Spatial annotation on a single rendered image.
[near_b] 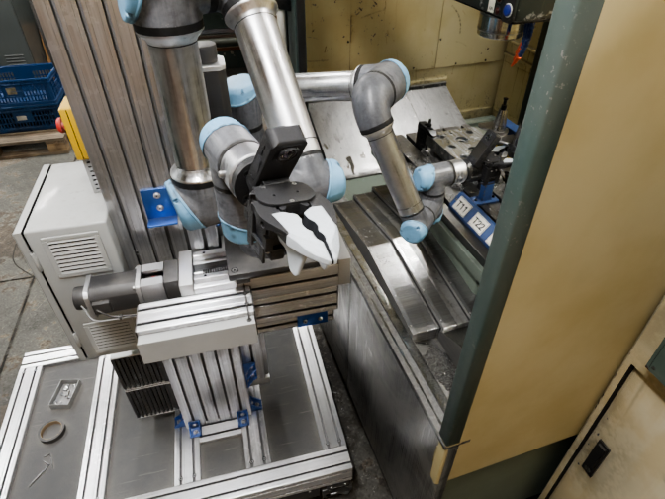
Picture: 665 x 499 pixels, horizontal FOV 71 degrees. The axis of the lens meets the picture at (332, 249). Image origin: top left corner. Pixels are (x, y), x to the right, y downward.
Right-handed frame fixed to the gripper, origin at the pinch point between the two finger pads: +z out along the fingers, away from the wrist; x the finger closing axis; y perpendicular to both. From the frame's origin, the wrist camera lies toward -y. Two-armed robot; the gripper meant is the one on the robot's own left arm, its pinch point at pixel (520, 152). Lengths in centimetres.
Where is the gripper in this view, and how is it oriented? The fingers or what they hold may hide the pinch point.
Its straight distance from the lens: 162.5
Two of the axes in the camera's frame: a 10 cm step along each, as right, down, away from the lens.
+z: 9.5, -2.2, 2.2
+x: 3.1, 6.0, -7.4
